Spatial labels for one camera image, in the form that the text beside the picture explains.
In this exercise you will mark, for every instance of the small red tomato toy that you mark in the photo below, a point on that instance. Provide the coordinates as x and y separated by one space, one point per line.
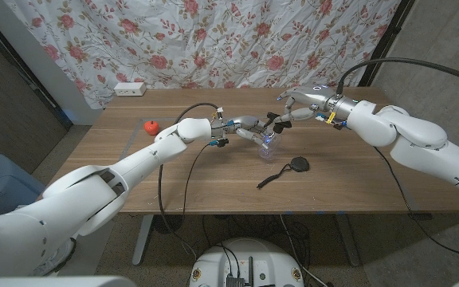
151 127

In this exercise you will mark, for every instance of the black trigger sprayer head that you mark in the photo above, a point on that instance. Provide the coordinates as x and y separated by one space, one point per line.
279 126

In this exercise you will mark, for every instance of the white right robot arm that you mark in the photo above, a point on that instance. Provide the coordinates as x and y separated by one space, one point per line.
413 139

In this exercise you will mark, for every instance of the white wall pillar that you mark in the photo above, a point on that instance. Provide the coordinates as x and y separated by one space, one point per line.
54 79

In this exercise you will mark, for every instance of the white power strip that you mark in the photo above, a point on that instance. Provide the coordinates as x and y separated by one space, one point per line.
130 89

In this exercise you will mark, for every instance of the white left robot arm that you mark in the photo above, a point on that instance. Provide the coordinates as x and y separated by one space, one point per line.
94 199

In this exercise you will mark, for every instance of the clear plastic spray bottle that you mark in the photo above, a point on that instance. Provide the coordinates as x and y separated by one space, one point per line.
269 151

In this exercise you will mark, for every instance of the grey metal table leg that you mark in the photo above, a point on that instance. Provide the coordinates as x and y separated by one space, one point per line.
349 243
142 243

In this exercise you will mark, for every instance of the black round floor disc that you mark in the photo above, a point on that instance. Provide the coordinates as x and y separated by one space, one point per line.
169 224

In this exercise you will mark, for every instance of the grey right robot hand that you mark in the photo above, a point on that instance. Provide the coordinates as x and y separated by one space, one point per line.
317 95

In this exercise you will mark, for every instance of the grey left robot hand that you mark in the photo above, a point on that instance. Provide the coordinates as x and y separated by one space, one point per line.
247 121

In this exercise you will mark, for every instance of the black backdrop stand pole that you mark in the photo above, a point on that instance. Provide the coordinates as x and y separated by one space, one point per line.
385 36

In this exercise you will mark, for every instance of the white robot torso base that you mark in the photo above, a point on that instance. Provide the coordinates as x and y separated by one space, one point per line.
245 259

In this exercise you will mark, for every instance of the floral print backdrop cloth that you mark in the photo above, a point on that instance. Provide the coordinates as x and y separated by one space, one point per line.
213 40

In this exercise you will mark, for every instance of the white robot chest shell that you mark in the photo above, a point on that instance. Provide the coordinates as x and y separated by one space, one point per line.
54 281

